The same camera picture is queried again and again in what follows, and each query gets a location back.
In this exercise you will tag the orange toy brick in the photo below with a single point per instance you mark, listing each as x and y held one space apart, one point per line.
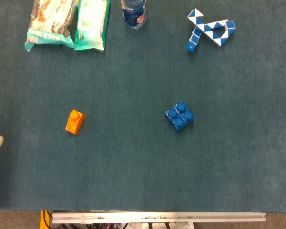
74 122

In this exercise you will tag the blue toy brick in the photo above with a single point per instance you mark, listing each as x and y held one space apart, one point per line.
179 116

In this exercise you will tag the teal clear snack bag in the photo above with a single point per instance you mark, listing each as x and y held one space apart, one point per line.
47 26

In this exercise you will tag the teal felt table cloth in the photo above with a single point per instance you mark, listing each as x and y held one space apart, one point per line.
143 162

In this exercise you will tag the green wet wipes pack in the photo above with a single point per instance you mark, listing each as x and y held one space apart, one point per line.
90 26

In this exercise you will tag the blue label plastic bottle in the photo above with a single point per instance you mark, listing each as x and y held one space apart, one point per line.
134 14

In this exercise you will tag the blue white snake puzzle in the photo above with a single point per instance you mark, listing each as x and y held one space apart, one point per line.
208 28

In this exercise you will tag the yellow frame post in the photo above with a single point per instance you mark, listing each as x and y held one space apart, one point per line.
42 220

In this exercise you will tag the aluminium profile rail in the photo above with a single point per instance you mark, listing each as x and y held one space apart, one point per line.
157 217

